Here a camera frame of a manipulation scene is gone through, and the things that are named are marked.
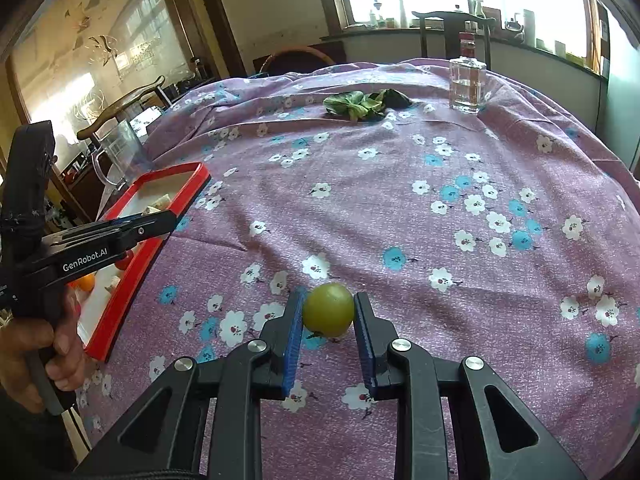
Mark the green plum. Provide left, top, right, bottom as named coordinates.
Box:
left=303, top=283, right=355, bottom=338

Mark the orange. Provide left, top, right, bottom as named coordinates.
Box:
left=68, top=273, right=96, bottom=294

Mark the beige corn piece long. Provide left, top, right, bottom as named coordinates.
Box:
left=142, top=194, right=171, bottom=216

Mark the small red tomato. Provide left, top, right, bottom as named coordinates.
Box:
left=115, top=250, right=134, bottom=271

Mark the person's left hand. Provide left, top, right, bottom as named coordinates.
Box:
left=1, top=287, right=86, bottom=414

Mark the red rimmed white tray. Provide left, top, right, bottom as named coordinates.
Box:
left=74, top=160, right=212, bottom=363

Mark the curved back wooden chair left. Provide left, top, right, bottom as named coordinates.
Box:
left=76, top=75, right=171, bottom=141

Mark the purple floral tablecloth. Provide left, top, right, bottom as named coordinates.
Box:
left=78, top=60, right=639, bottom=479

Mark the green leafy vegetable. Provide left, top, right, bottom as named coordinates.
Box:
left=323, top=89, right=413, bottom=122

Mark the round back wooden chair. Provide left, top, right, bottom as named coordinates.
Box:
left=254, top=46, right=336, bottom=76

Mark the glass liquor bottle red cap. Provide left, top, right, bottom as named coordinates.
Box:
left=449, top=32, right=486, bottom=114

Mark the dark wooden chair far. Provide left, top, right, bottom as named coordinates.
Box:
left=412, top=11, right=497, bottom=70

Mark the silver refrigerator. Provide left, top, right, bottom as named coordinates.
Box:
left=598, top=16, right=639, bottom=174

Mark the spray bottle on windowsill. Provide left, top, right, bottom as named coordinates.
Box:
left=471, top=0, right=486, bottom=18

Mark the teapot on windowsill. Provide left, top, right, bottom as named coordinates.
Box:
left=502, top=14, right=524, bottom=44

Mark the white paper roll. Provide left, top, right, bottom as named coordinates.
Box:
left=523, top=9, right=536, bottom=47

